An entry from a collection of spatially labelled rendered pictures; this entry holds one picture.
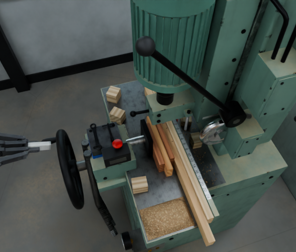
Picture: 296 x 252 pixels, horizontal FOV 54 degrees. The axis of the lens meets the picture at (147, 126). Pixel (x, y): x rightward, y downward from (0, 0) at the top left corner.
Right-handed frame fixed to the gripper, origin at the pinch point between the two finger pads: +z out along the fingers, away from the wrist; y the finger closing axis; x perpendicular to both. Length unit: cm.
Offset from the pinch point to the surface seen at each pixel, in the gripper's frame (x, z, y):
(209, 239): -16, 38, -44
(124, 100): -9.3, 30.8, 12.0
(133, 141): -14.1, 26.4, -9.9
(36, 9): 28, 11, 126
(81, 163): 4.7, 13.8, -5.4
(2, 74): 86, -10, 125
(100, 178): -3.8, 16.3, -16.3
